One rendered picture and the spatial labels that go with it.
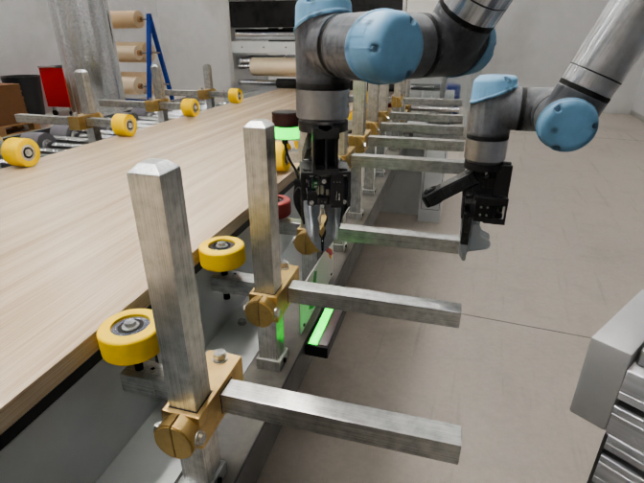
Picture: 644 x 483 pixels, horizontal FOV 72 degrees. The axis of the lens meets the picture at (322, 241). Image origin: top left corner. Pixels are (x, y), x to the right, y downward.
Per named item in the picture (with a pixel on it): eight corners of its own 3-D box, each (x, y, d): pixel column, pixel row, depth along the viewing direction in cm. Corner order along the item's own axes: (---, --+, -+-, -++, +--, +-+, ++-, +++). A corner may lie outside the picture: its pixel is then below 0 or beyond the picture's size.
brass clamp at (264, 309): (302, 289, 84) (302, 265, 82) (277, 331, 72) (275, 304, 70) (271, 285, 86) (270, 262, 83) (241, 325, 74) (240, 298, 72)
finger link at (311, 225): (304, 264, 69) (303, 208, 65) (303, 247, 75) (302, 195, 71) (324, 263, 69) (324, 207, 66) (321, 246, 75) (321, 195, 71)
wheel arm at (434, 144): (463, 149, 135) (465, 137, 133) (463, 152, 132) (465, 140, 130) (306, 140, 147) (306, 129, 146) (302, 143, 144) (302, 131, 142)
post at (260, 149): (286, 378, 84) (274, 118, 64) (279, 390, 81) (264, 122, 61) (268, 374, 85) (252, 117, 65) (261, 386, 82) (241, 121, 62)
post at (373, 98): (374, 200, 171) (380, 66, 151) (372, 203, 168) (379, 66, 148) (364, 199, 172) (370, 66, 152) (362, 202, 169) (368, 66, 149)
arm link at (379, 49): (453, 9, 49) (390, 12, 58) (373, 5, 44) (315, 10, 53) (445, 83, 53) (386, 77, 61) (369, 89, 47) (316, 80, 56)
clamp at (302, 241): (333, 232, 106) (333, 212, 103) (316, 256, 94) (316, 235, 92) (310, 229, 107) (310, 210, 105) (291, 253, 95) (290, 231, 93)
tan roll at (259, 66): (439, 79, 299) (441, 58, 294) (438, 80, 288) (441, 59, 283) (242, 74, 334) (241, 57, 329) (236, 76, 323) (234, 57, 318)
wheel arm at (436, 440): (457, 448, 53) (462, 421, 51) (457, 472, 50) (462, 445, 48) (139, 379, 63) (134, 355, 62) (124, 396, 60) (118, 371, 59)
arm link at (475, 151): (466, 141, 81) (466, 132, 88) (463, 166, 83) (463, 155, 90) (510, 143, 79) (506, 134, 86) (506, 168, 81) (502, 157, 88)
